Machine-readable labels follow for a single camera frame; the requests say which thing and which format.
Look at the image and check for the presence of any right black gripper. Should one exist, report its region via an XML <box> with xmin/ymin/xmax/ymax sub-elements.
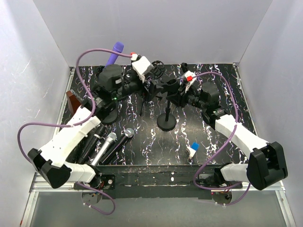
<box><xmin>166</xmin><ymin>82</ymin><xmax>207</xmax><ymax>111</ymax></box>

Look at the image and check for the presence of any black tripod stand with shockmount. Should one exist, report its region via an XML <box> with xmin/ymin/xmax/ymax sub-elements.
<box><xmin>139</xmin><ymin>60</ymin><xmax>165</xmax><ymax>116</ymax></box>

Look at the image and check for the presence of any small black tripod stand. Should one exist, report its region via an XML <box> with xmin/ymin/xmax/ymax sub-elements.
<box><xmin>179</xmin><ymin>62</ymin><xmax>189</xmax><ymax>82</ymax></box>

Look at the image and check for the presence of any black round-base mic stand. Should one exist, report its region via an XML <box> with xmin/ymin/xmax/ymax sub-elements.
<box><xmin>101</xmin><ymin>110</ymin><xmax>118</xmax><ymax>125</ymax></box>

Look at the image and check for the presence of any black microphone silver grille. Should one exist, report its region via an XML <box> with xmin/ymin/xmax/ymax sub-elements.
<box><xmin>99</xmin><ymin>128</ymin><xmax>134</xmax><ymax>165</ymax></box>

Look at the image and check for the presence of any black shotgun microphone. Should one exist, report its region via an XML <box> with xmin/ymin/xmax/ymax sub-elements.
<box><xmin>78</xmin><ymin>125</ymin><xmax>106</xmax><ymax>164</ymax></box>

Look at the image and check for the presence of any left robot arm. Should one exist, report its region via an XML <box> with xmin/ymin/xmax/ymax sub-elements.
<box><xmin>28</xmin><ymin>62</ymin><xmax>164</xmax><ymax>189</ymax></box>

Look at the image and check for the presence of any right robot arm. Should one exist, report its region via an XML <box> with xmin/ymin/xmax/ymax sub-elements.
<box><xmin>163</xmin><ymin>79</ymin><xmax>288</xmax><ymax>190</ymax></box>

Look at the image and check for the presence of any purple microphone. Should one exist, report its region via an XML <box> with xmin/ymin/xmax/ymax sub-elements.
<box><xmin>105</xmin><ymin>41</ymin><xmax>125</xmax><ymax>67</ymax></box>

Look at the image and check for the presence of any blue white small card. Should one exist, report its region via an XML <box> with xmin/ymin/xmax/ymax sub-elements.
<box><xmin>186</xmin><ymin>142</ymin><xmax>199</xmax><ymax>160</ymax></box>

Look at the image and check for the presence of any brown wooden metronome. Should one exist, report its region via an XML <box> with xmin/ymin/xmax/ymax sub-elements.
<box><xmin>66</xmin><ymin>89</ymin><xmax>83</xmax><ymax>116</ymax></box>

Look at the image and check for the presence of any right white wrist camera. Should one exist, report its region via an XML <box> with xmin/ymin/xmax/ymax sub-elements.
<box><xmin>182</xmin><ymin>70</ymin><xmax>196</xmax><ymax>93</ymax></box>

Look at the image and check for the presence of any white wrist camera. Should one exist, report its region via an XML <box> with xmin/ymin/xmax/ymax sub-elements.
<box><xmin>131</xmin><ymin>53</ymin><xmax>153</xmax><ymax>83</ymax></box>
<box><xmin>182</xmin><ymin>70</ymin><xmax>196</xmax><ymax>93</ymax></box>

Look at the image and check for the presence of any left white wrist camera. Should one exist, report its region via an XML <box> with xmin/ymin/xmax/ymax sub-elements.
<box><xmin>131</xmin><ymin>53</ymin><xmax>153</xmax><ymax>83</ymax></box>

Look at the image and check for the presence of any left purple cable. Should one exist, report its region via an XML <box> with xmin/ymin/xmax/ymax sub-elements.
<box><xmin>17</xmin><ymin>48</ymin><xmax>138</xmax><ymax>152</ymax></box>

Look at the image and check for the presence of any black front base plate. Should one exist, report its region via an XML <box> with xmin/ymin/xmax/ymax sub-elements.
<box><xmin>96</xmin><ymin>165</ymin><xmax>212</xmax><ymax>200</ymax></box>

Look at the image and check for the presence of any aluminium frame rail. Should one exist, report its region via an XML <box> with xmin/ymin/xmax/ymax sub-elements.
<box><xmin>21</xmin><ymin>175</ymin><xmax>297</xmax><ymax>227</ymax></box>

